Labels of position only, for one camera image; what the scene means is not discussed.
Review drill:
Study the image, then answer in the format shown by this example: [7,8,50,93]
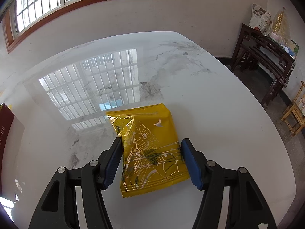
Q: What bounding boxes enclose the dark wooden side table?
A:
[231,23,296,106]

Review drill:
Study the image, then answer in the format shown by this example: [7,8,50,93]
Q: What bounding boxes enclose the green box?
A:
[291,39,300,58]

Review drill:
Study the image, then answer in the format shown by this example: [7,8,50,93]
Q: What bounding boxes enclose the bags on side table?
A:
[271,7,292,47]

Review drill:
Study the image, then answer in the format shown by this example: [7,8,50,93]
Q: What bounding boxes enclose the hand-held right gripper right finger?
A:
[181,138,278,229]

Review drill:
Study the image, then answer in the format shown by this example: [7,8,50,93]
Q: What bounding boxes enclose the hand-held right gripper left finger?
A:
[29,136,123,229]

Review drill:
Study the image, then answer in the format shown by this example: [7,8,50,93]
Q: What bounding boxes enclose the folded newspaper bundle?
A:
[249,3,273,35]

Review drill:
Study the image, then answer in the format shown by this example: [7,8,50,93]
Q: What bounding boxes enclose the gold-lined red tin box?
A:
[0,103,15,163]

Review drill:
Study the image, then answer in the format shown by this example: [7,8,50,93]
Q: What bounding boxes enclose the wooden framed window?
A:
[2,0,151,53]

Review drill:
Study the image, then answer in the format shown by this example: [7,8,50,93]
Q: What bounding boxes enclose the large yellow patterned packet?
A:
[105,103,191,198]

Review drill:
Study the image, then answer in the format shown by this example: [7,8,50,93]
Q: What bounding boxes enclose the light wooden stool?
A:
[281,81,305,137]

